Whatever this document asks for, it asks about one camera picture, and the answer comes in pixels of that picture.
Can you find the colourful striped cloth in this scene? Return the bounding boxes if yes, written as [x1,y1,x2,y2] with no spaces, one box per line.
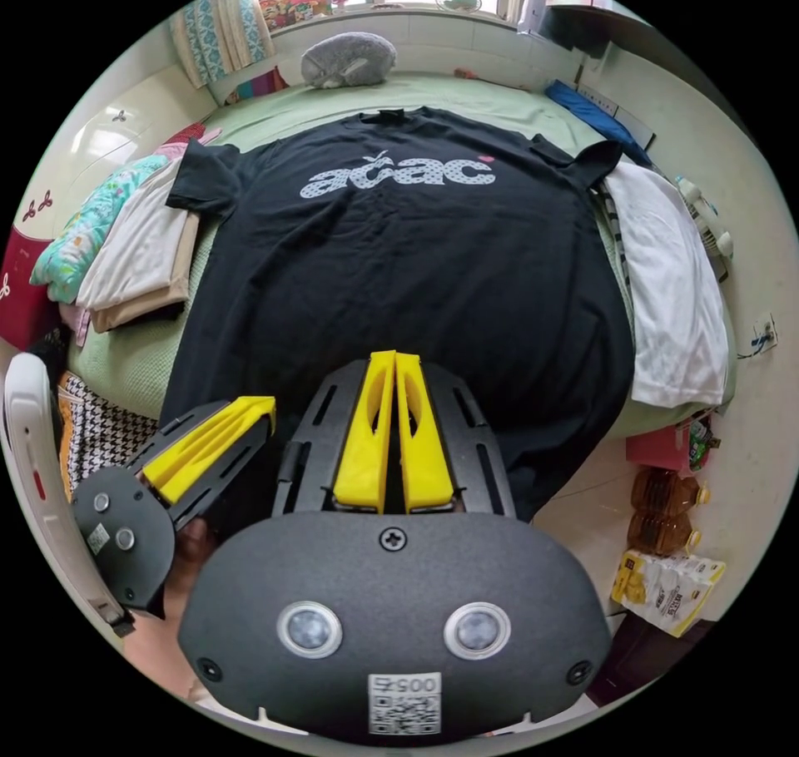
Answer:
[224,66,290,107]

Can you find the bed with green quilt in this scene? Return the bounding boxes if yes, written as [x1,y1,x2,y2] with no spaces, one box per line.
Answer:
[62,70,739,441]

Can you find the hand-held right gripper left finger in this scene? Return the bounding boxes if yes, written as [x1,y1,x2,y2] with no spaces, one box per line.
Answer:
[331,349,397,514]

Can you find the pile of white clothes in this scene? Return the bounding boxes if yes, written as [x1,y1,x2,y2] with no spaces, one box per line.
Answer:
[588,160,732,408]

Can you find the black printed short sleeve shirt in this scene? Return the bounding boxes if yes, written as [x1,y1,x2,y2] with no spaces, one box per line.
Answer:
[158,106,638,522]

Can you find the houndstooth cloth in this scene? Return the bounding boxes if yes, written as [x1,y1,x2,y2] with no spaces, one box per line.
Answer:
[57,369,161,503]

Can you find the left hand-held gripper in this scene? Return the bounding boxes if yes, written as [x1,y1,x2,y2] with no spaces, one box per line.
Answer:
[69,395,277,618]

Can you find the pile of pastel clothes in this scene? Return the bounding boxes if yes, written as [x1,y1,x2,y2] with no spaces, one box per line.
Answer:
[29,121,221,348]

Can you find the amber oil bottle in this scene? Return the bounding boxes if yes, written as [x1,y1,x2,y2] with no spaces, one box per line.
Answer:
[630,467,712,517]
[626,510,705,553]

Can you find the yellow and white bag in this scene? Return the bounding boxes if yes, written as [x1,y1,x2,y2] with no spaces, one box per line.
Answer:
[609,547,727,639]

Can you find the person's left hand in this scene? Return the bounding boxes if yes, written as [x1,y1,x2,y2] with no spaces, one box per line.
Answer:
[123,515,221,703]

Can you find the grey plush cushion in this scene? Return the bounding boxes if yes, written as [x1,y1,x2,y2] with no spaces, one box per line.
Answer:
[300,31,399,90]

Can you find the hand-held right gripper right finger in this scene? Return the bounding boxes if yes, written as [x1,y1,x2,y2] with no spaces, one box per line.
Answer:
[396,354,453,514]

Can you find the pink carton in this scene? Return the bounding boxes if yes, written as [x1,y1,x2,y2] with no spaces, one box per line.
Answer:
[625,423,695,477]

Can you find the patterned curtain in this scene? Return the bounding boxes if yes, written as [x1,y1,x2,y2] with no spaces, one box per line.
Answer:
[169,0,276,89]

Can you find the blue cloth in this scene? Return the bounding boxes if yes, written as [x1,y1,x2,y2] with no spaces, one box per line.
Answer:
[543,79,654,166]

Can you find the colourful toys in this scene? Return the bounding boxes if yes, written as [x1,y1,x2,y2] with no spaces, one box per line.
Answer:
[258,0,350,32]

